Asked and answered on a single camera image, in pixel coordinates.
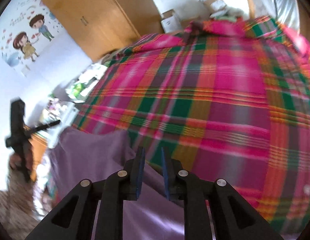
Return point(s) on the purple fleece garment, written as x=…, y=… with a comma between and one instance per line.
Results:
x=79, y=155

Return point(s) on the person's left hand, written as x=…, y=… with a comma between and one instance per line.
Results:
x=15, y=160

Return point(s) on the translucent window curtain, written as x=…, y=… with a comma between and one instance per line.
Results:
x=284, y=11

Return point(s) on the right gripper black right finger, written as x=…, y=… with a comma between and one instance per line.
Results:
x=212, y=209

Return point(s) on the pink green plaid bedsheet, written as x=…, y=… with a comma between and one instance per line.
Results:
x=229, y=100

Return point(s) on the wooden wardrobe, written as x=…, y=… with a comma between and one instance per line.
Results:
x=101, y=26

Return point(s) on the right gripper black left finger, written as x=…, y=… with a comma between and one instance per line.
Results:
x=94, y=210

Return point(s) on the cartoon couple wall sticker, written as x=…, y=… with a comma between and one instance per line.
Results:
x=27, y=28

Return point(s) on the white cardboard box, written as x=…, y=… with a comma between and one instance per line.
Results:
x=170, y=22

